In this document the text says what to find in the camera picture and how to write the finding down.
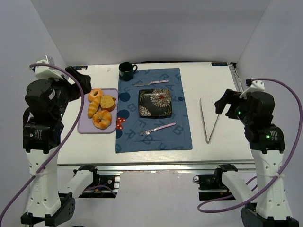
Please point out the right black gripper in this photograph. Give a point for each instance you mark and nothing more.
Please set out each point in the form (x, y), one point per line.
(229, 104)

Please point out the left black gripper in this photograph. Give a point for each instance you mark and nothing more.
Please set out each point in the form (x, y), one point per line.
(77, 83)

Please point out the twisted ring bread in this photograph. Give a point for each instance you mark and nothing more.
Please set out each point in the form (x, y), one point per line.
(102, 119)

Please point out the metal tongs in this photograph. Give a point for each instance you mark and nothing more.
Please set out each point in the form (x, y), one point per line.
(209, 122)

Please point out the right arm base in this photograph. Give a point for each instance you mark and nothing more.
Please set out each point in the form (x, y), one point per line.
(226, 183)

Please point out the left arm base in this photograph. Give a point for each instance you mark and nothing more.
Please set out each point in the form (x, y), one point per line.
(87, 182)

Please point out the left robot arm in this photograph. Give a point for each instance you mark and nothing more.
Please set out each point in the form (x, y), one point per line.
(47, 98)

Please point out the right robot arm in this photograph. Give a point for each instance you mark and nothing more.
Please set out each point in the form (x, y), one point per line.
(266, 141)

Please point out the striped bread roll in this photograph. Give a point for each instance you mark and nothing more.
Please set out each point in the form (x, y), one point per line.
(93, 106)

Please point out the brown bread slice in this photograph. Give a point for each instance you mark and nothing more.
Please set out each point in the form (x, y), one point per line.
(107, 102)

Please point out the dark green mug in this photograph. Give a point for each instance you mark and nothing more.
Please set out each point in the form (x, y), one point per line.
(127, 70)

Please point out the black floral square plate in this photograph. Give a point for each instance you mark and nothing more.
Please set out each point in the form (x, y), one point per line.
(155, 103)

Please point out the blue letter placemat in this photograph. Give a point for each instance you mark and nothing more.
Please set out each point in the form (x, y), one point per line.
(130, 123)

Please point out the sugared ring donut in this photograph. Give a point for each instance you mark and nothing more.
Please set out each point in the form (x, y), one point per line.
(94, 93)

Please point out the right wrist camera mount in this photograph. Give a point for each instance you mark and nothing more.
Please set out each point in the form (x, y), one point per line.
(253, 86)

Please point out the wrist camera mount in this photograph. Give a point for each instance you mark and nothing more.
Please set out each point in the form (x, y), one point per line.
(253, 86)
(45, 72)

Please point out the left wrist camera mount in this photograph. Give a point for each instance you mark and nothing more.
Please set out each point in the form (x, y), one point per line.
(45, 72)

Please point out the pink handled knife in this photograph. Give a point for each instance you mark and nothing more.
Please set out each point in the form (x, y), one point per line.
(152, 82)

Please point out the pink handled fork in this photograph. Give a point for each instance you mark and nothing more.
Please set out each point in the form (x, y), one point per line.
(147, 132)

